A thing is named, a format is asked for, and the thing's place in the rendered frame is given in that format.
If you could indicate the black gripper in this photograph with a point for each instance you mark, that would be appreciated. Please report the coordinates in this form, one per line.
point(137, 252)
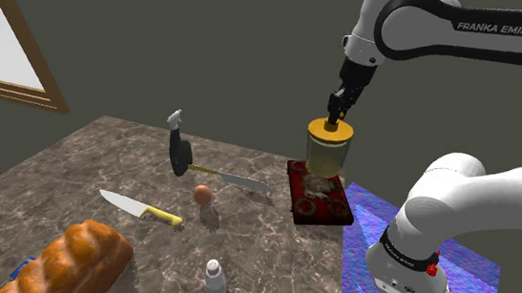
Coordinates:
point(356, 77)

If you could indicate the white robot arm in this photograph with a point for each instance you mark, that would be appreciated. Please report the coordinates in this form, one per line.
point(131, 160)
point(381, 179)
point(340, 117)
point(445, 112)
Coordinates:
point(456, 196)

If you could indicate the glass jar with yellow lid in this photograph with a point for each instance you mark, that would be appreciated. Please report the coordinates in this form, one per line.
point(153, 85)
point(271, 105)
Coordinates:
point(329, 152)

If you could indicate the dark red patterned box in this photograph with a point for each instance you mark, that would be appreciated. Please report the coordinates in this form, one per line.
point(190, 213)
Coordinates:
point(321, 206)

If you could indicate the blue purple patterned robot stand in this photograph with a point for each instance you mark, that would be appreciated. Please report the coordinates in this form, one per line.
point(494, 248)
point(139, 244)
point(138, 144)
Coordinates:
point(365, 222)

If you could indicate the black bottle with white sprayer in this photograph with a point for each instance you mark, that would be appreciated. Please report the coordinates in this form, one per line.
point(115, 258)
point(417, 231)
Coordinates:
point(179, 155)

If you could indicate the brown egg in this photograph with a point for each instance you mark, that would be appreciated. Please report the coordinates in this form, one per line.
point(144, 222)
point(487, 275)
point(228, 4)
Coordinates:
point(202, 195)

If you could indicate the white salt shaker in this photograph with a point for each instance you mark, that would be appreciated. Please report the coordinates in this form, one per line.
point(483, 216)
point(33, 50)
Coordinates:
point(215, 280)

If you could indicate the brown bread loaf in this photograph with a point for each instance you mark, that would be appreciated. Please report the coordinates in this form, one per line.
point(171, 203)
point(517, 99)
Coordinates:
point(57, 278)

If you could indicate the small blue flat object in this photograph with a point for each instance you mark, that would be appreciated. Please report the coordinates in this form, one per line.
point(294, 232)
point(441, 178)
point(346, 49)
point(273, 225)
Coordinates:
point(21, 268)

